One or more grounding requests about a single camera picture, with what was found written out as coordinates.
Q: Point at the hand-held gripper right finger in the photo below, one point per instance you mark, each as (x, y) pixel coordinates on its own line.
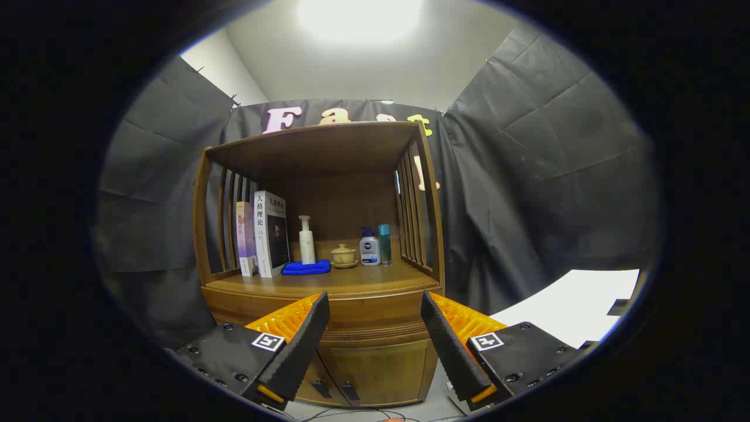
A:
(448, 346)

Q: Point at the blue folded cloth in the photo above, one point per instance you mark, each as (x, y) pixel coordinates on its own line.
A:
(306, 268)

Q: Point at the yellow lidded tea cup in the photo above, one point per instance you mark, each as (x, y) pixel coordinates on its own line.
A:
(343, 255)

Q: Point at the ceiling light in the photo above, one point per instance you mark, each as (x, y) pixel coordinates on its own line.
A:
(357, 17)

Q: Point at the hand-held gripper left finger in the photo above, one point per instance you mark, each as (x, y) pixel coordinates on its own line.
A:
(304, 346)

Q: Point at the wooden countertop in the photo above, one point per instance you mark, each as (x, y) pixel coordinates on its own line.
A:
(363, 278)

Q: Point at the thick white book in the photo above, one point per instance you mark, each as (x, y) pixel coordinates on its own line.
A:
(270, 234)

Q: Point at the wooden drawer with black knob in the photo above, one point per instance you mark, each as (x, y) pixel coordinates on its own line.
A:
(375, 316)

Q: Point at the teal slim bottle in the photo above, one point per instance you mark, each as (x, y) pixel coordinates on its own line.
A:
(385, 243)

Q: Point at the white foam pump bottle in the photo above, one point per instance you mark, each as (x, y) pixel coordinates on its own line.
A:
(307, 246)

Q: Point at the brown wooden cabinet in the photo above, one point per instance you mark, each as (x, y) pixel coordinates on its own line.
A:
(328, 146)

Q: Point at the thin purple book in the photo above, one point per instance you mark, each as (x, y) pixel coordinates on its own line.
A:
(246, 240)

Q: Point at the white bottle with blue pump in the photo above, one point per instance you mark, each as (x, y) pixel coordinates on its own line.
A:
(370, 252)

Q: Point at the wooden cabinet door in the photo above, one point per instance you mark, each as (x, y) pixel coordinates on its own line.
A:
(387, 369)
(322, 369)

